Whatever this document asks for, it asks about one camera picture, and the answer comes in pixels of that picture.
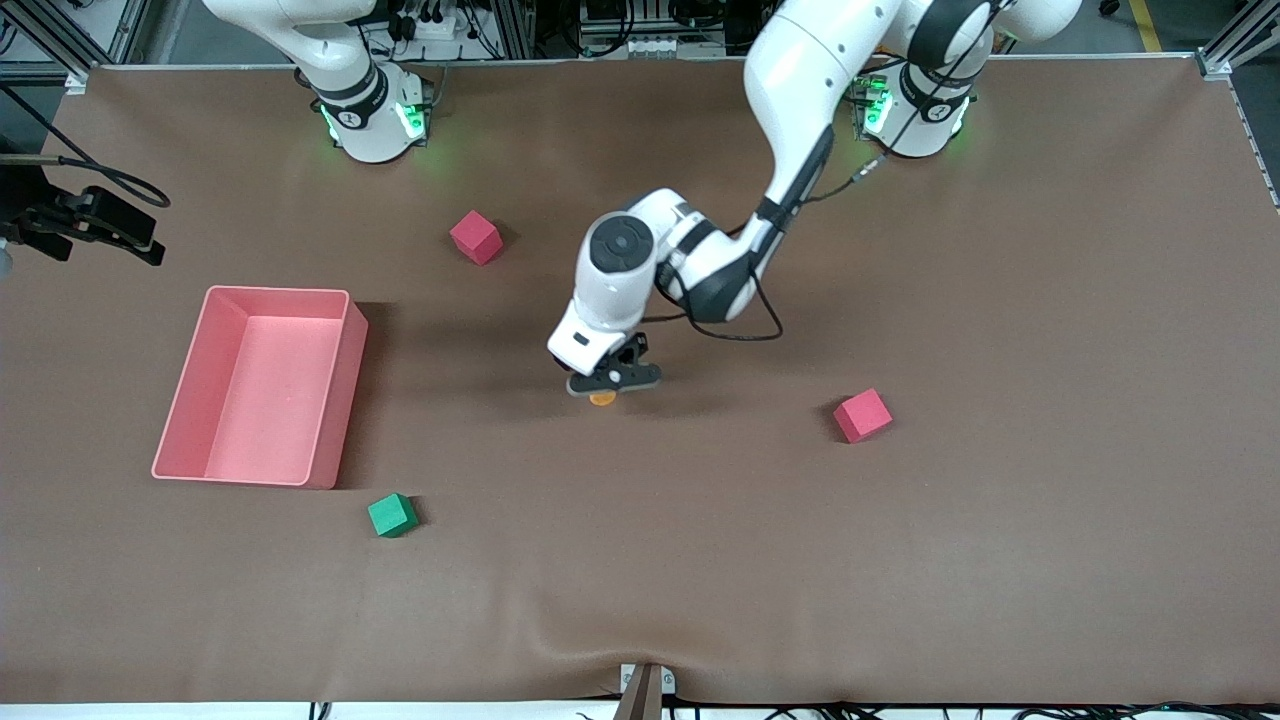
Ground aluminium profile frame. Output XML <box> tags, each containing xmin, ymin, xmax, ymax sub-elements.
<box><xmin>1195</xmin><ymin>0</ymin><xmax>1280</xmax><ymax>81</ymax></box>
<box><xmin>0</xmin><ymin>0</ymin><xmax>151</xmax><ymax>83</ymax></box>

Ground green foam cube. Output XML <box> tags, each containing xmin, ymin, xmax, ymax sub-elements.
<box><xmin>367</xmin><ymin>492</ymin><xmax>419</xmax><ymax>539</ymax></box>

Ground pink plastic bin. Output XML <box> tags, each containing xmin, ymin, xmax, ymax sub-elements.
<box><xmin>152</xmin><ymin>285</ymin><xmax>369</xmax><ymax>491</ymax></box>

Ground white power strip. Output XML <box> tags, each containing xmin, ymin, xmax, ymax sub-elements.
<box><xmin>395</xmin><ymin>8</ymin><xmax>466</xmax><ymax>43</ymax></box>

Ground black cable connector block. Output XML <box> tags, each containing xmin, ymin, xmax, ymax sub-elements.
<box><xmin>0</xmin><ymin>165</ymin><xmax>51</xmax><ymax>241</ymax></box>

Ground pink foam cube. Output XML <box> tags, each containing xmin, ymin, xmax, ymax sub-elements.
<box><xmin>833</xmin><ymin>388</ymin><xmax>894</xmax><ymax>444</ymax></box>
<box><xmin>449</xmin><ymin>210</ymin><xmax>504</xmax><ymax>267</ymax></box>

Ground metal bracket with post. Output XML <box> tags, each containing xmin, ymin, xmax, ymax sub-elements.
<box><xmin>613</xmin><ymin>662</ymin><xmax>677</xmax><ymax>720</ymax></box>

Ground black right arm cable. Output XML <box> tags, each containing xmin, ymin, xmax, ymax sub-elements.
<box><xmin>0</xmin><ymin>85</ymin><xmax>172</xmax><ymax>209</ymax></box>

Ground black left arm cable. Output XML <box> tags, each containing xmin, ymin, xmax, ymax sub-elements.
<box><xmin>640</xmin><ymin>150</ymin><xmax>889</xmax><ymax>344</ymax></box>

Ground brown table mat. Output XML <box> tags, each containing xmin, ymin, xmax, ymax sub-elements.
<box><xmin>0</xmin><ymin>55</ymin><xmax>1280</xmax><ymax>706</ymax></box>

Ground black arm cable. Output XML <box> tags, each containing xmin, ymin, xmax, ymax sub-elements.
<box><xmin>0</xmin><ymin>85</ymin><xmax>172</xmax><ymax>209</ymax></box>
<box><xmin>640</xmin><ymin>150</ymin><xmax>889</xmax><ymax>344</ymax></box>

